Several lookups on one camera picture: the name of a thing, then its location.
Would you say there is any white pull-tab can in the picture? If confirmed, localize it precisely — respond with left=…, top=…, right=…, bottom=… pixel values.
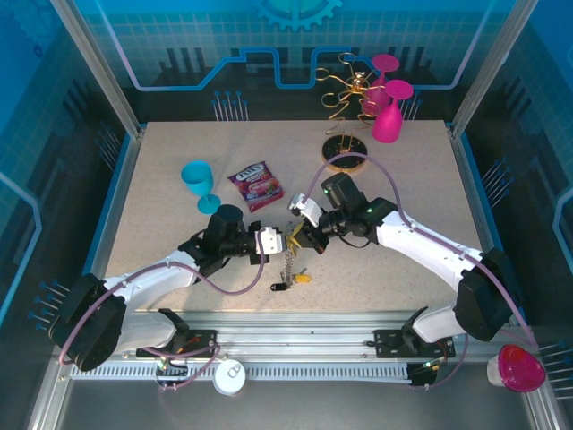
left=212, top=360, right=247, bottom=396

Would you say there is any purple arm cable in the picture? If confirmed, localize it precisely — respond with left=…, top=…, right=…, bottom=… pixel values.
left=306, top=152, right=541, bottom=391
left=57, top=253, right=269, bottom=394

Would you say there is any aluminium frame post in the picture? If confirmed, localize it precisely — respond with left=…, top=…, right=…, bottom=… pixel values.
left=447, top=0, right=541, bottom=140
left=48, top=0, right=147, bottom=138

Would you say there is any aluminium side rail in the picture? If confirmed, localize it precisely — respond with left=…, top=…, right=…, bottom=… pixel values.
left=447, top=125, right=516, bottom=314
left=56, top=127, right=147, bottom=355

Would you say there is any pink plastic goblet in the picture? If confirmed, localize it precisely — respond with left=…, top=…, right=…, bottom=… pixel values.
left=371, top=79, right=415, bottom=144

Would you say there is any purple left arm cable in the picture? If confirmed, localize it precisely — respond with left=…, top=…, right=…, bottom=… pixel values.
left=57, top=253, right=269, bottom=394

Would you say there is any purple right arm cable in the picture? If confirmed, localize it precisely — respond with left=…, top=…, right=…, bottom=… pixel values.
left=306, top=152, right=541, bottom=391

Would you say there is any slotted white cable duct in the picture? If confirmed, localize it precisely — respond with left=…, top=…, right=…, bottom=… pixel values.
left=71, top=362, right=413, bottom=382

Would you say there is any gold wire glass rack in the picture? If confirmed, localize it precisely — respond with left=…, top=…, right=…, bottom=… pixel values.
left=314, top=51, right=380, bottom=172

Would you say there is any purple candy bag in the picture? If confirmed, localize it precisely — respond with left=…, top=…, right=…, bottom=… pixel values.
left=227, top=161, right=287, bottom=213

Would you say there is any white cup with pink lid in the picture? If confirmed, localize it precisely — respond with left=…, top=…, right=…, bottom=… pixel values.
left=486, top=343, right=547, bottom=394

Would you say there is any aluminium front rail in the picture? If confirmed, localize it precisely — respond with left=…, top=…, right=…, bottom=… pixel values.
left=56, top=311, right=538, bottom=364

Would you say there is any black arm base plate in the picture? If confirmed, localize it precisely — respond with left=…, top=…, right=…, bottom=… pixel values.
left=373, top=328, right=454, bottom=358
left=135, top=329, right=219, bottom=358

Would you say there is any metal keyring with chain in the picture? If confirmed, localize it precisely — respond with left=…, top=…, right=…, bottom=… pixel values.
left=279, top=218, right=300, bottom=284

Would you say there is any blue plastic goblet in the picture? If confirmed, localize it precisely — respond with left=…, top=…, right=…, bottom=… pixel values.
left=180, top=159, right=221, bottom=214

